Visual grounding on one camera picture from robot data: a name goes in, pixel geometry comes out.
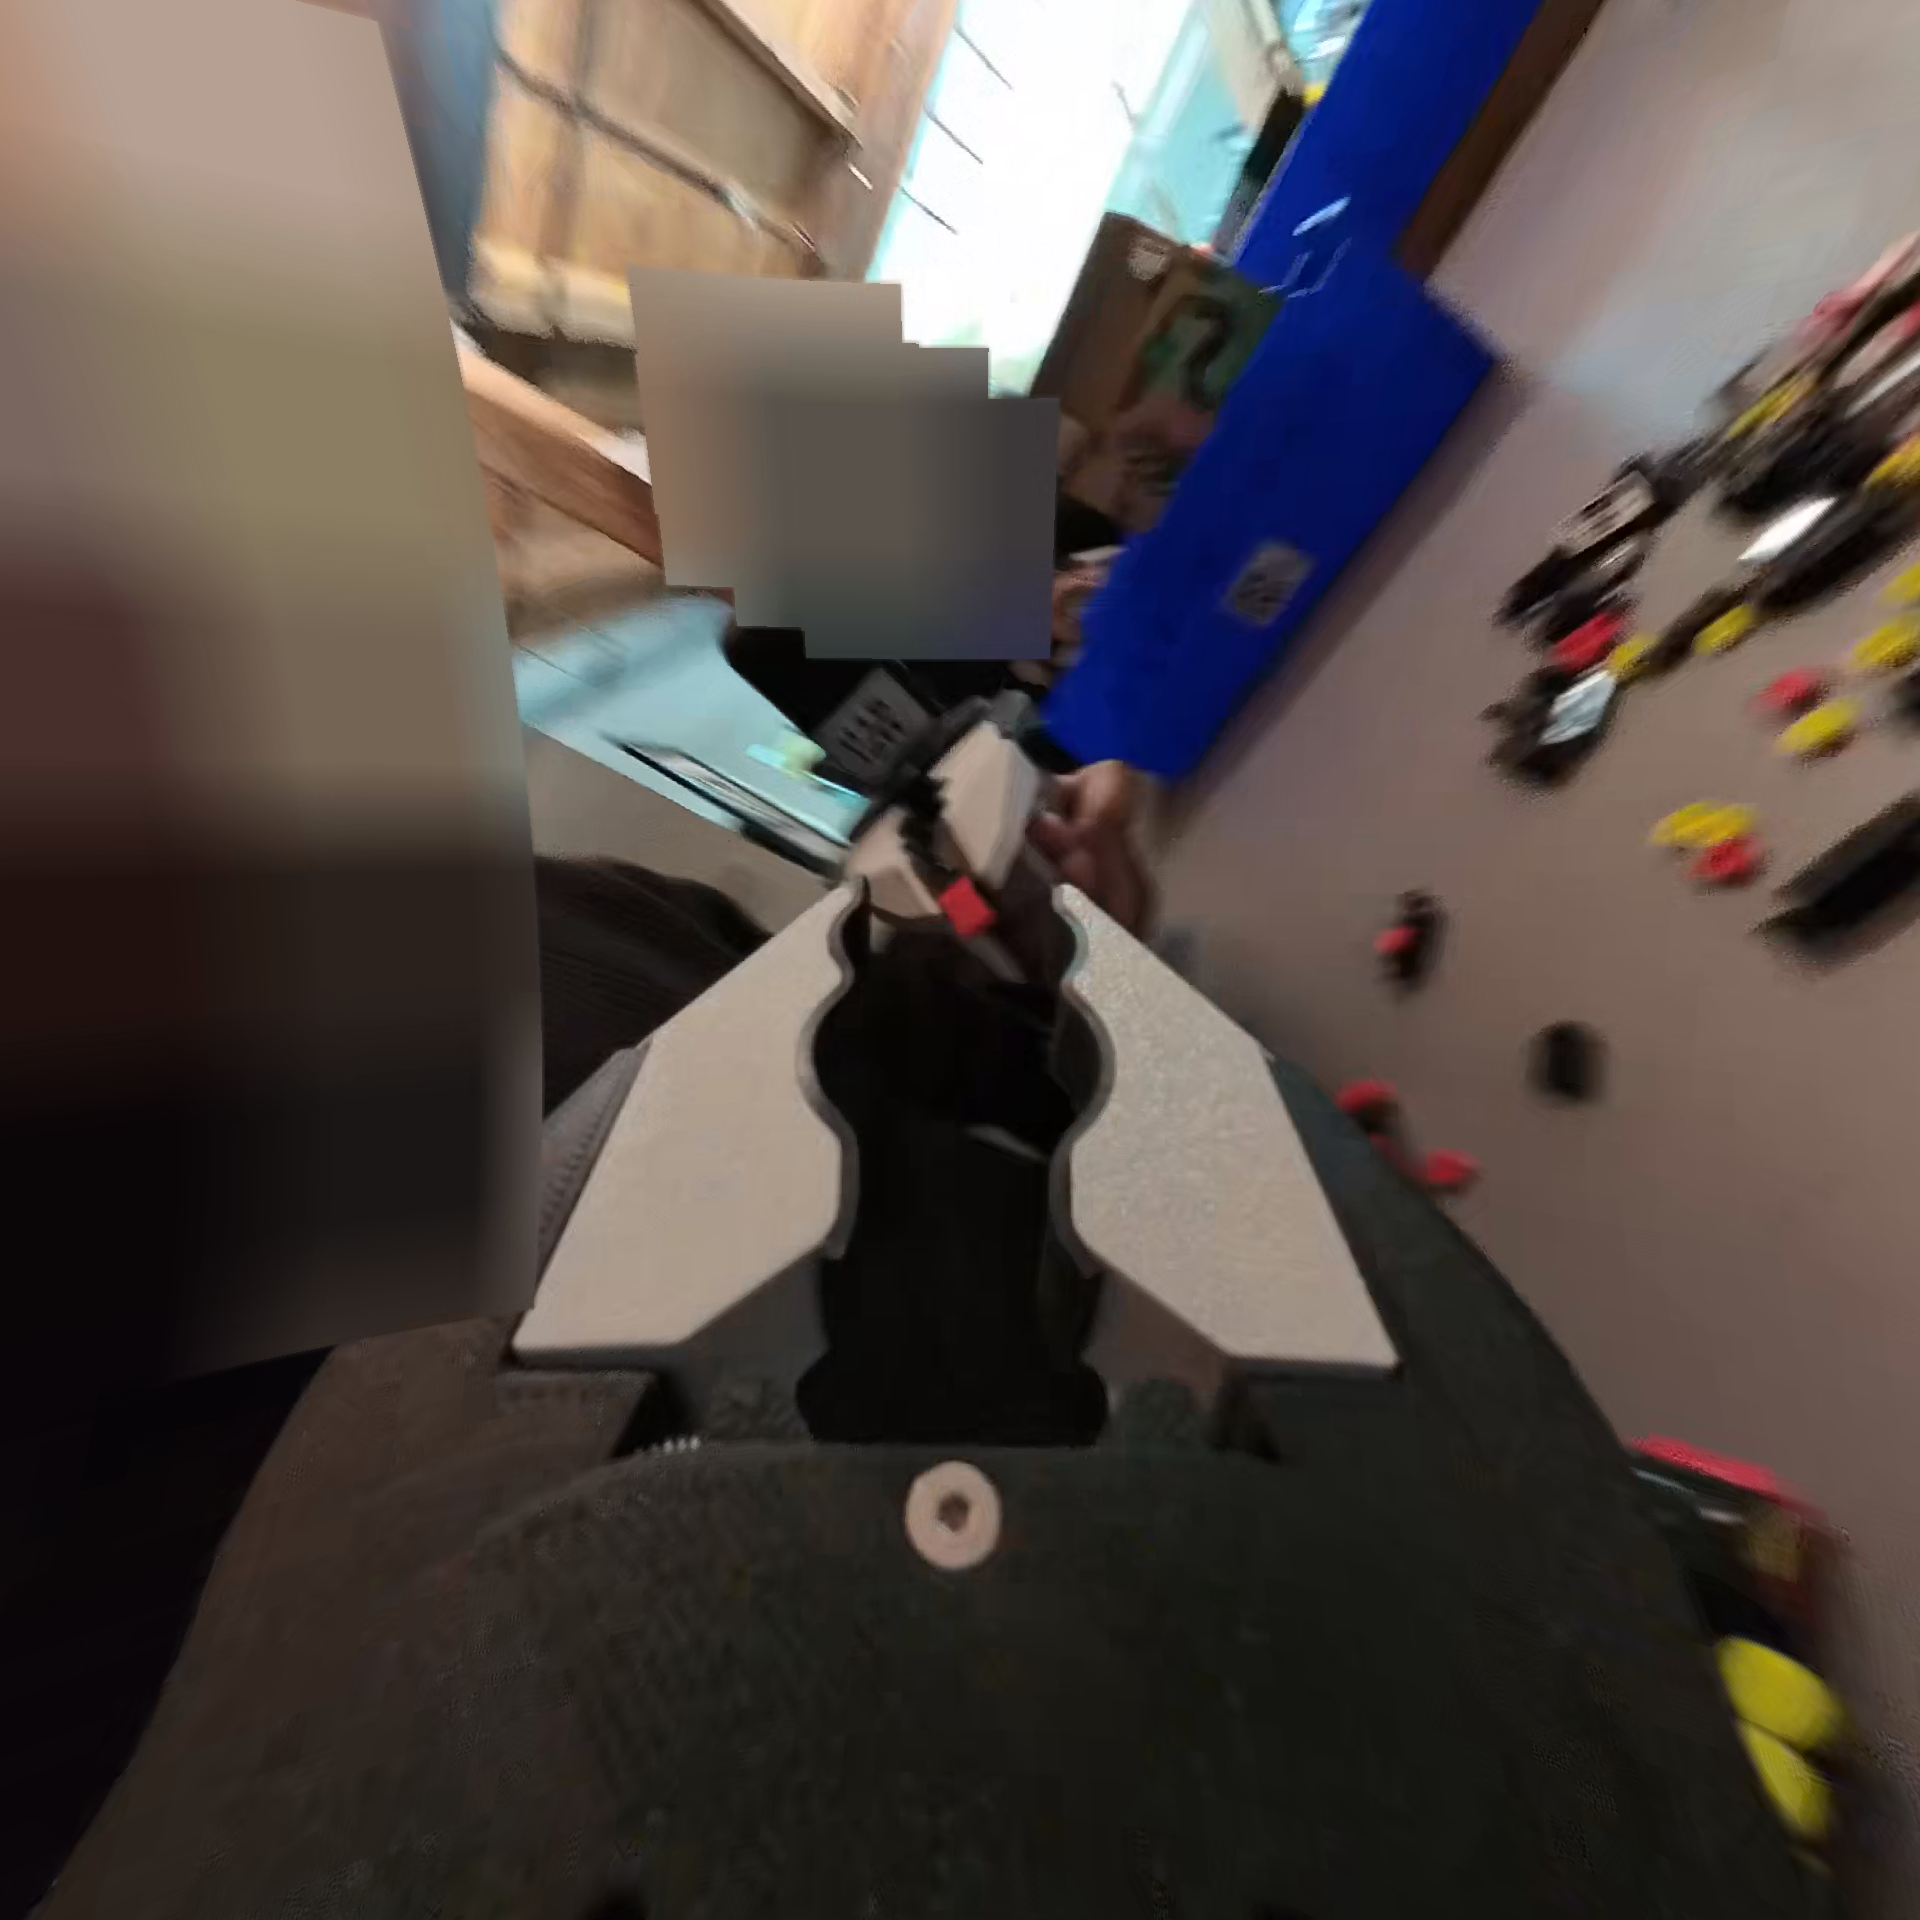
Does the wooden ceiling beam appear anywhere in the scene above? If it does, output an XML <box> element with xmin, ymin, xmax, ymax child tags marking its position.
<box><xmin>454</xmin><ymin>337</ymin><xmax>665</xmax><ymax>579</ymax></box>

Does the yellow black lego car model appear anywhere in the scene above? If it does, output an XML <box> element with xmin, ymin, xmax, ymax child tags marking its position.
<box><xmin>1622</xmin><ymin>1432</ymin><xmax>1857</xmax><ymax>1870</ymax></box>

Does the open printed cardboard box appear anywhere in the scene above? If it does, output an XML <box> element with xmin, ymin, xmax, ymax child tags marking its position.
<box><xmin>1030</xmin><ymin>211</ymin><xmax>1287</xmax><ymax>534</ymax></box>

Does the pile of lego pieces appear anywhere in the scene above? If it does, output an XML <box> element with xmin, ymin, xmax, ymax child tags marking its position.
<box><xmin>1480</xmin><ymin>225</ymin><xmax>1920</xmax><ymax>964</ymax></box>

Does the person's left hand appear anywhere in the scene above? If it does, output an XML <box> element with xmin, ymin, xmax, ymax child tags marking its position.
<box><xmin>1026</xmin><ymin>757</ymin><xmax>1160</xmax><ymax>929</ymax></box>

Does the blue storage bin with tag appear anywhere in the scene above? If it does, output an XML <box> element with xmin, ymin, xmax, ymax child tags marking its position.
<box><xmin>1039</xmin><ymin>246</ymin><xmax>1501</xmax><ymax>785</ymax></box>

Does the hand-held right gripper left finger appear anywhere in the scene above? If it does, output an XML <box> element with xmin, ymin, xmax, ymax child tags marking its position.
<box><xmin>511</xmin><ymin>883</ymin><xmax>874</xmax><ymax>1355</ymax></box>

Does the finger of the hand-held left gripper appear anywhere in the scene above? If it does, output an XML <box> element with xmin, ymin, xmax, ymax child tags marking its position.
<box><xmin>848</xmin><ymin>816</ymin><xmax>945</xmax><ymax>929</ymax></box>
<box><xmin>919</xmin><ymin>729</ymin><xmax>1046</xmax><ymax>906</ymax></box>

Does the red and black lego piece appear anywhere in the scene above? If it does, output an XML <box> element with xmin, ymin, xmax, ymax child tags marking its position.
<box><xmin>1370</xmin><ymin>888</ymin><xmax>1448</xmax><ymax>987</ymax></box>

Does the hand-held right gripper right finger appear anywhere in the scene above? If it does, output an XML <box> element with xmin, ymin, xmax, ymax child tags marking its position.
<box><xmin>1046</xmin><ymin>885</ymin><xmax>1404</xmax><ymax>1376</ymax></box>

